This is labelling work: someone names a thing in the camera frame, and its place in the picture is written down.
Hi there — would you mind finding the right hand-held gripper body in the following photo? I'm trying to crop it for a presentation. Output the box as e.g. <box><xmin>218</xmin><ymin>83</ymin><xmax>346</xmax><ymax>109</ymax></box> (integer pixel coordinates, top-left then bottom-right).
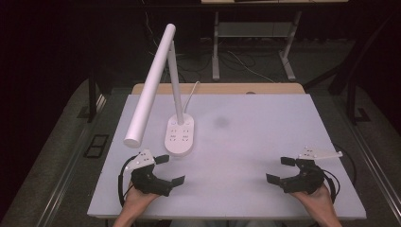
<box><xmin>278</xmin><ymin>147</ymin><xmax>344</xmax><ymax>195</ymax></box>

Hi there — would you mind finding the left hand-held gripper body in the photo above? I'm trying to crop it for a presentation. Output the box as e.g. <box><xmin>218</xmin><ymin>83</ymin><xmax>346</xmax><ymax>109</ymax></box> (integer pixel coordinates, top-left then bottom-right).
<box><xmin>124</xmin><ymin>148</ymin><xmax>174</xmax><ymax>198</ymax></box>

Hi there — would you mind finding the person's left hand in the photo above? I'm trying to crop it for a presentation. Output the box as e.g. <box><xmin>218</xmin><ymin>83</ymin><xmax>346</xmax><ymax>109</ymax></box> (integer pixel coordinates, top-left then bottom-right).
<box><xmin>123</xmin><ymin>181</ymin><xmax>161</xmax><ymax>213</ymax></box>

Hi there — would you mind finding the person's right hand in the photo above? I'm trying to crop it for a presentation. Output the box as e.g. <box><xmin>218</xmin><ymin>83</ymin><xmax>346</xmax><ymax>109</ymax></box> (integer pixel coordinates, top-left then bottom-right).
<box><xmin>289</xmin><ymin>183</ymin><xmax>336</xmax><ymax>216</ymax></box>

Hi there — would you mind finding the white desk lamp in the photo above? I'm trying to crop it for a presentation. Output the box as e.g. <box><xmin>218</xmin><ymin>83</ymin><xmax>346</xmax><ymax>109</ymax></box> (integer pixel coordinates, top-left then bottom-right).
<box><xmin>123</xmin><ymin>23</ymin><xmax>196</xmax><ymax>157</ymax></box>

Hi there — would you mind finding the black metal stand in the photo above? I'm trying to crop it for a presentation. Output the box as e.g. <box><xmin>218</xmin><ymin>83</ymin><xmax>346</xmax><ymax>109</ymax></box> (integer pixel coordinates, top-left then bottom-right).
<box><xmin>304</xmin><ymin>12</ymin><xmax>395</xmax><ymax>126</ymax></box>
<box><xmin>87</xmin><ymin>71</ymin><xmax>97</xmax><ymax>124</ymax></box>

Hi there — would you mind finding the desk with grey metal legs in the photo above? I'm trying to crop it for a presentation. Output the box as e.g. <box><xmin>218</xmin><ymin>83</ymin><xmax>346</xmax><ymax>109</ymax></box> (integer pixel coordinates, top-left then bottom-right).
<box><xmin>200</xmin><ymin>0</ymin><xmax>349</xmax><ymax>82</ymax></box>

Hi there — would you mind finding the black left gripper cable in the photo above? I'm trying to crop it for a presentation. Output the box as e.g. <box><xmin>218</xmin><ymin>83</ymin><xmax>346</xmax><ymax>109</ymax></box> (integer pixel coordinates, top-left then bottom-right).
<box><xmin>117</xmin><ymin>155</ymin><xmax>140</xmax><ymax>208</ymax></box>

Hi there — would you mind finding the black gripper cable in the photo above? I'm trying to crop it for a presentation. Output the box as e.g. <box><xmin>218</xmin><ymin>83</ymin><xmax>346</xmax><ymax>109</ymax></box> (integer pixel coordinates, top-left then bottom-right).
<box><xmin>321</xmin><ymin>143</ymin><xmax>357</xmax><ymax>203</ymax></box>
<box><xmin>117</xmin><ymin>155</ymin><xmax>140</xmax><ymax>208</ymax></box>

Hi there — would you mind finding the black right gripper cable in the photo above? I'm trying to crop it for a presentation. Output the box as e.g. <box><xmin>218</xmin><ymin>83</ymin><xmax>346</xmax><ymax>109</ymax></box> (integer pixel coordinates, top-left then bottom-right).
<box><xmin>321</xmin><ymin>143</ymin><xmax>357</xmax><ymax>203</ymax></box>

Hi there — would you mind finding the black floor frame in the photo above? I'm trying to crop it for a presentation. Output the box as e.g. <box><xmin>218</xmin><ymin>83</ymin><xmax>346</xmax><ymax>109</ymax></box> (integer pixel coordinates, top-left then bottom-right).
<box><xmin>82</xmin><ymin>133</ymin><xmax>111</xmax><ymax>159</ymax></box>

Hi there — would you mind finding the white lamp cable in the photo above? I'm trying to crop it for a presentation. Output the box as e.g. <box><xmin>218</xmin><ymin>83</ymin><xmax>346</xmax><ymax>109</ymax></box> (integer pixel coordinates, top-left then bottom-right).
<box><xmin>183</xmin><ymin>80</ymin><xmax>201</xmax><ymax>115</ymax></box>

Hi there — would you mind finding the metal floor rail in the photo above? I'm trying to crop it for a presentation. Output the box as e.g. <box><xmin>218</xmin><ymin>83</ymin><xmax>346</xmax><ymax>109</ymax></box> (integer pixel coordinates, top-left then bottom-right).
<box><xmin>343</xmin><ymin>119</ymin><xmax>401</xmax><ymax>217</ymax></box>
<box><xmin>37</xmin><ymin>94</ymin><xmax>107</xmax><ymax>227</ymax></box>

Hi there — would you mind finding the white floor cable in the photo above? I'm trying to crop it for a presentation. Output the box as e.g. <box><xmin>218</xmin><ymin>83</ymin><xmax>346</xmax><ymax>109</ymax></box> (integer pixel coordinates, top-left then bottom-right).
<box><xmin>226</xmin><ymin>50</ymin><xmax>276</xmax><ymax>84</ymax></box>

